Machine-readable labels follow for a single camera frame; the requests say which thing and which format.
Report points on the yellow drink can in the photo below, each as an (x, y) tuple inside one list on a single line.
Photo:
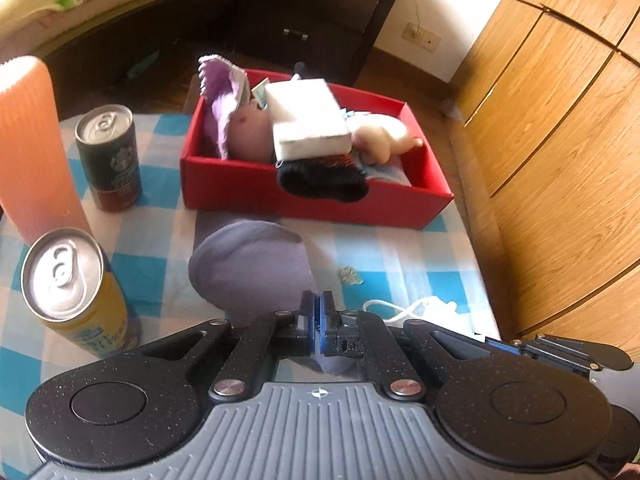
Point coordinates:
[(95, 310)]

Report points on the wooden wardrobe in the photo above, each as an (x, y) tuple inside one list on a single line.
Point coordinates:
[(550, 135)]

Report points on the blue white checkered tablecloth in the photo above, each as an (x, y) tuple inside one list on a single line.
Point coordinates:
[(400, 255)]

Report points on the teal flat item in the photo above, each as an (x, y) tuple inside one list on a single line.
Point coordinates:
[(142, 64)]

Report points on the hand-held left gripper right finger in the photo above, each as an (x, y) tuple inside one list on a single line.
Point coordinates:
[(326, 320)]

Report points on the blue face mask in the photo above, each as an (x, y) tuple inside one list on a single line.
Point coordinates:
[(390, 175)]

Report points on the dark grey sock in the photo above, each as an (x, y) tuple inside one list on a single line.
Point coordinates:
[(250, 265)]

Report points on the dark coffee can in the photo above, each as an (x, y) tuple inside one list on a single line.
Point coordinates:
[(112, 160)]

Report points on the wall socket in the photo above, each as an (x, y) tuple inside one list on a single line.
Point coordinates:
[(422, 36)]

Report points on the small crumpled wrapper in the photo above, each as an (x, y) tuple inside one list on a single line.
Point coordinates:
[(349, 275)]

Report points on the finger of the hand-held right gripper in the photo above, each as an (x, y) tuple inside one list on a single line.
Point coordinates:
[(575, 352)]

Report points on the dark bed frame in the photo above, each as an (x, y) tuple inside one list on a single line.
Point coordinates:
[(125, 40)]

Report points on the cream plush bear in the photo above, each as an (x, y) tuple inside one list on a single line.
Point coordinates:
[(380, 132)]

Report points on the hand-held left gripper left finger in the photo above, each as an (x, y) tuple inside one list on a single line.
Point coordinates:
[(311, 320)]

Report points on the red cardboard box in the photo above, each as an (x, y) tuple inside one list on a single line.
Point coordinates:
[(300, 212)]

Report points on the zigzag edged cleaning cloth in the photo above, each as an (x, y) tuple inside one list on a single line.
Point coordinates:
[(225, 95)]

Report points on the orange ribbed plastic cup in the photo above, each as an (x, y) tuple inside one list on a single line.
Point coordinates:
[(35, 150)]

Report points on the white sponge block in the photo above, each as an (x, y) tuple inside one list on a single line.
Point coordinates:
[(305, 115)]

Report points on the dark wooden nightstand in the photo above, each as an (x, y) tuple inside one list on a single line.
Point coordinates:
[(325, 10)]

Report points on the pink pig plush toy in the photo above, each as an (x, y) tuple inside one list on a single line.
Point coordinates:
[(250, 135)]

